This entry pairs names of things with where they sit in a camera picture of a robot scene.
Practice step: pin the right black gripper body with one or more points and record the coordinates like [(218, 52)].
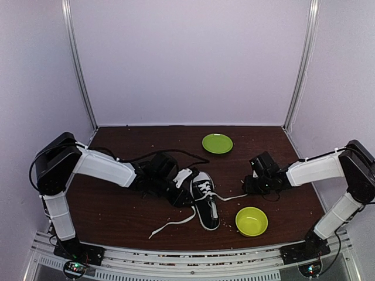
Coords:
[(262, 187)]

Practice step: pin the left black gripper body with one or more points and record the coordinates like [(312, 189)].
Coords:
[(175, 200)]

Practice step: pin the white shoelace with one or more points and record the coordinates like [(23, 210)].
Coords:
[(189, 218)]

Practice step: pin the black white canvas sneaker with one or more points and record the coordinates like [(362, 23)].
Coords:
[(202, 191)]

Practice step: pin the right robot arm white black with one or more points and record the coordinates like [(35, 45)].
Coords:
[(353, 163)]

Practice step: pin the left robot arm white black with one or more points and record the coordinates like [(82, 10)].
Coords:
[(65, 157)]

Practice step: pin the yellow-green bowl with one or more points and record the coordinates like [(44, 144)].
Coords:
[(251, 222)]

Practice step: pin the green plate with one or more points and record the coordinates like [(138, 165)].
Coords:
[(217, 143)]

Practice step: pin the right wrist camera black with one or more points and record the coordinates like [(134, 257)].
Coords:
[(264, 165)]

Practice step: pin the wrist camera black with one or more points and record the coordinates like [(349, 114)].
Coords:
[(165, 167), (264, 165)]

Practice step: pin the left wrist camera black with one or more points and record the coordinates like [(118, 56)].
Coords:
[(165, 167)]

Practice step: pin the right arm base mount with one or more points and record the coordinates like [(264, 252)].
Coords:
[(303, 251)]

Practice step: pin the front aluminium rail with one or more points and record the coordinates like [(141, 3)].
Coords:
[(260, 263)]

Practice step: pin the right aluminium frame post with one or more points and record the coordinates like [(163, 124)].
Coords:
[(307, 50)]

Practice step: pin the aluminium frame post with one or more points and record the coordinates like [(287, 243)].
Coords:
[(307, 50), (68, 19)]

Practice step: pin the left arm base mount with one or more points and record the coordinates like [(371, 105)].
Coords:
[(87, 254)]

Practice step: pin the left aluminium frame post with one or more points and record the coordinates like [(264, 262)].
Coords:
[(68, 19)]

